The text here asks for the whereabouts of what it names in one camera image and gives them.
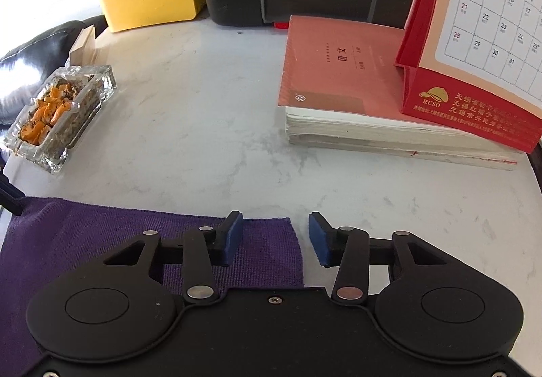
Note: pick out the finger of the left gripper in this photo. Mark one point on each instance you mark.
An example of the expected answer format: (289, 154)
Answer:
(11, 198)

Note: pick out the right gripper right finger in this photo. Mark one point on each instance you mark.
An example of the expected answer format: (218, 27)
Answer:
(348, 249)

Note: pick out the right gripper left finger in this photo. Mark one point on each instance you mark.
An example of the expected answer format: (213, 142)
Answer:
(204, 248)

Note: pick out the purple towel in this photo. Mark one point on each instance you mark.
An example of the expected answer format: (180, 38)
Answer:
(53, 236)

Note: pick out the glass ashtray with peels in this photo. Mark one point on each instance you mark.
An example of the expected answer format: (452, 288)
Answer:
(57, 116)

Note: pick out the black leather chair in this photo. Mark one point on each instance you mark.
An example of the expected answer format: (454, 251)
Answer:
(25, 68)

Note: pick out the red notebook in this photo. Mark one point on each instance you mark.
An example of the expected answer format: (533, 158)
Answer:
(341, 89)

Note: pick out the red desk calendar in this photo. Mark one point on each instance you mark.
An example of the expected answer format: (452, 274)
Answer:
(475, 65)

